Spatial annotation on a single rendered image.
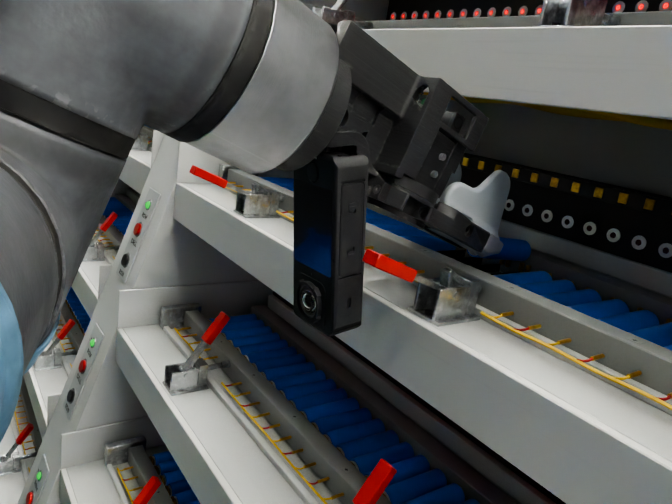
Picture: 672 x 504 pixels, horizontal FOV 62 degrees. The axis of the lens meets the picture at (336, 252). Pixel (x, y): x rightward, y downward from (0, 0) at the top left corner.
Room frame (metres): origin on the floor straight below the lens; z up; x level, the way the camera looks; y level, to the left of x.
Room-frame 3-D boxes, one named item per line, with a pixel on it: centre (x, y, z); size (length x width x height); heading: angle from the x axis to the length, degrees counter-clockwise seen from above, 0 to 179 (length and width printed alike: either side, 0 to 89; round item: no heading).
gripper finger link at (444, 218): (0.37, -0.05, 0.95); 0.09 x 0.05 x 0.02; 125
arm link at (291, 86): (0.30, 0.07, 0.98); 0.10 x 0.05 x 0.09; 39
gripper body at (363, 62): (0.35, 0.01, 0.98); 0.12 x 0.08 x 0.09; 129
